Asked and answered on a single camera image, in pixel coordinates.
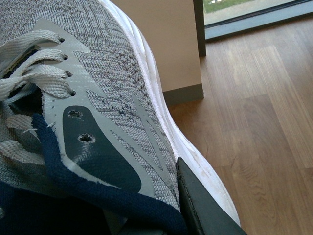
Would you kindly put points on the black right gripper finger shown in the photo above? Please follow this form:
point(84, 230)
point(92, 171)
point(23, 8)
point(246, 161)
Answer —
point(202, 214)

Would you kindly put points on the grey knit sneaker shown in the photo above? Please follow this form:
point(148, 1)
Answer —
point(87, 145)

